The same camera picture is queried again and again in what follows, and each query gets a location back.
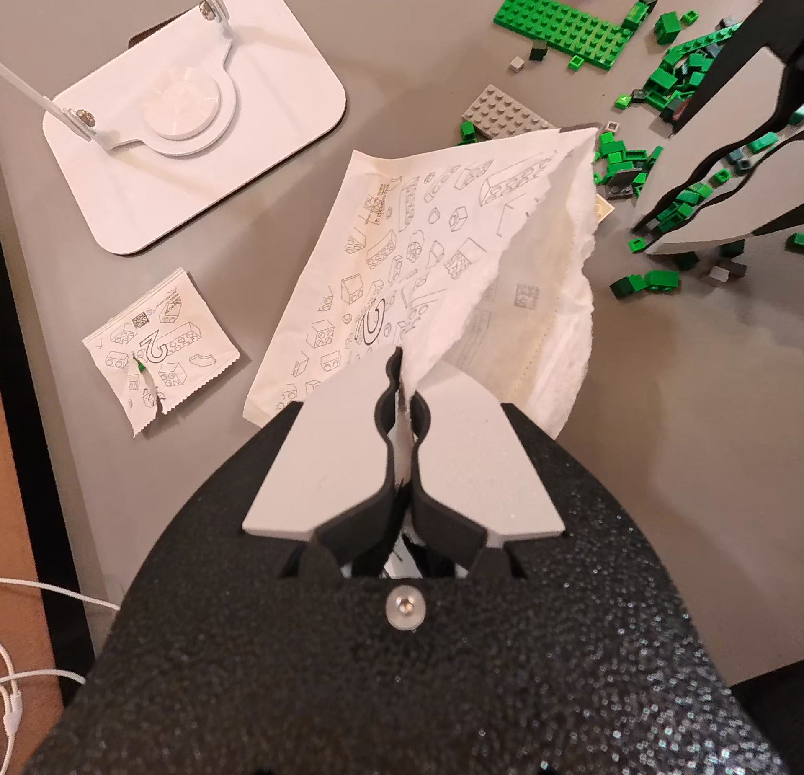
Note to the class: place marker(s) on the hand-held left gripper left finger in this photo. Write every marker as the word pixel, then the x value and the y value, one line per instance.
pixel 320 467

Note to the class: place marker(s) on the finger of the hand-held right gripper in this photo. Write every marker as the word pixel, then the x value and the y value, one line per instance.
pixel 741 216
pixel 735 96

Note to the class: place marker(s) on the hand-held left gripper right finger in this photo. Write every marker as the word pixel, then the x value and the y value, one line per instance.
pixel 483 467

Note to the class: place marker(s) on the pile of small green bricks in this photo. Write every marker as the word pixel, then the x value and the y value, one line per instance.
pixel 659 80

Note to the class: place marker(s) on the large printed white paper bag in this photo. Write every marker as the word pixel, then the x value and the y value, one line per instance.
pixel 408 253

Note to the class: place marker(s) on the grey desk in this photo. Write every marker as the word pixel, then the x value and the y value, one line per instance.
pixel 439 65

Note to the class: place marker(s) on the long narrow green plate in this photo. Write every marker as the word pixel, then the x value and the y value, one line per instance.
pixel 697 43

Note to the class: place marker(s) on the small printed white paper bag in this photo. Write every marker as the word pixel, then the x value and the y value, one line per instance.
pixel 188 347

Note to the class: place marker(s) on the large green studded plate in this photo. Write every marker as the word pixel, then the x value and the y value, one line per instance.
pixel 565 30

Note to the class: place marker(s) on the dark green brick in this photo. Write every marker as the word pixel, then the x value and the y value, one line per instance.
pixel 537 51

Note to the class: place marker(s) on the grey studded plate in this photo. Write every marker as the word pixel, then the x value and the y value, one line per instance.
pixel 502 112

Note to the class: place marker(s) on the white stand base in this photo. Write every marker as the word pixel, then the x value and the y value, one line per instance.
pixel 188 178

